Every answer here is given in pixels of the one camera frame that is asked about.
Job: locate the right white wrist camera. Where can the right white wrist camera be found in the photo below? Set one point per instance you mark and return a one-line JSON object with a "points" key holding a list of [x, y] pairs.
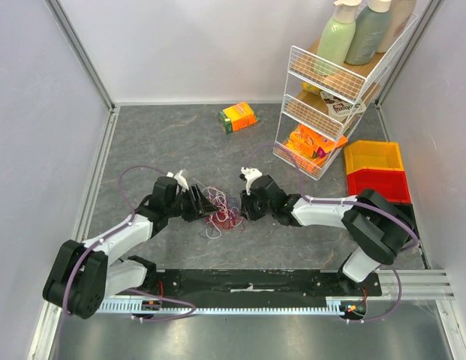
{"points": [[249, 175]]}

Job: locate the white snack pouch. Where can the white snack pouch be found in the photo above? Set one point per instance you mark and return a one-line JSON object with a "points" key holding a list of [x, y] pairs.
{"points": [[340, 110]]}

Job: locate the light green pump bottle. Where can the light green pump bottle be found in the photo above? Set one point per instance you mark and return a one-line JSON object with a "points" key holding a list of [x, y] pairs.
{"points": [[336, 37]]}

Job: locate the orange purple snack box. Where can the orange purple snack box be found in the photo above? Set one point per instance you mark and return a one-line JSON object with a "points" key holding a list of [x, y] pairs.
{"points": [[323, 144]]}

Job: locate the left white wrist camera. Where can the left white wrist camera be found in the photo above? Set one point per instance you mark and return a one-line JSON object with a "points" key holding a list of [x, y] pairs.
{"points": [[181, 178]]}

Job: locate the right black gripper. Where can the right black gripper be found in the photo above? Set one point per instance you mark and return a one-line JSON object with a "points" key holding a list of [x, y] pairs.
{"points": [[251, 206]]}

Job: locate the white wire shelf rack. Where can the white wire shelf rack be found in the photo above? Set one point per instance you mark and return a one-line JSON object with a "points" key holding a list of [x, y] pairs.
{"points": [[351, 83]]}

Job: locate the black storage bin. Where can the black storage bin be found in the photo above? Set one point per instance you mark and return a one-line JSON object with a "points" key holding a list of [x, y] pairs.
{"points": [[408, 210]]}

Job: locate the orange snack box front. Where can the orange snack box front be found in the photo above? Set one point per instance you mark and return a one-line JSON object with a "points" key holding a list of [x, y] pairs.
{"points": [[302, 145]]}

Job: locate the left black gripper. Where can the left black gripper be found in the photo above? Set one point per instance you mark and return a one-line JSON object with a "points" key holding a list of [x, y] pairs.
{"points": [[200, 208]]}

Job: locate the beige pink bottle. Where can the beige pink bottle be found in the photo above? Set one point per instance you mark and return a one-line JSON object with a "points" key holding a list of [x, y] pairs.
{"points": [[400, 11]]}

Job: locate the yellow storage bin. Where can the yellow storage bin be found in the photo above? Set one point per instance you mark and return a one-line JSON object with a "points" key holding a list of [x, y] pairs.
{"points": [[373, 155]]}

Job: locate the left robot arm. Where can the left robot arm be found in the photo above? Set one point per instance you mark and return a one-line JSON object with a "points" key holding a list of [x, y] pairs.
{"points": [[85, 273]]}

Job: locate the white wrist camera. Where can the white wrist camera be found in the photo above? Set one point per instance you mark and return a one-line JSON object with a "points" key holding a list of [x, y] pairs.
{"points": [[181, 178], [249, 175]]}

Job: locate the yellow snack packet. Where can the yellow snack packet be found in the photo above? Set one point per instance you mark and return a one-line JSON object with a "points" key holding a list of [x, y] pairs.
{"points": [[307, 87]]}

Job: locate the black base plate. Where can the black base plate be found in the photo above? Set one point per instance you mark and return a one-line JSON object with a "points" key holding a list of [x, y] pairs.
{"points": [[182, 282]]}

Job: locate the grey green pump bottle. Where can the grey green pump bottle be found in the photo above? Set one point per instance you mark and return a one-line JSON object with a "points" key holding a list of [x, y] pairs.
{"points": [[371, 26]]}

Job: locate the orange green snack box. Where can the orange green snack box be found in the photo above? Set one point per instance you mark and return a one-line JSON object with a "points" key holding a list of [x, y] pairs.
{"points": [[237, 117]]}

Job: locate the red storage bin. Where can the red storage bin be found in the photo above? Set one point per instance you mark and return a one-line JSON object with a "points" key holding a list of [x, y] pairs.
{"points": [[392, 185]]}

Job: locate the slotted cable duct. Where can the slotted cable duct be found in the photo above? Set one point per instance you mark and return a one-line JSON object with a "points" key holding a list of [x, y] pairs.
{"points": [[125, 304]]}

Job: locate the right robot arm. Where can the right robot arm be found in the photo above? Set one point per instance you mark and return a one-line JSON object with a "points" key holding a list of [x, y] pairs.
{"points": [[380, 229]]}

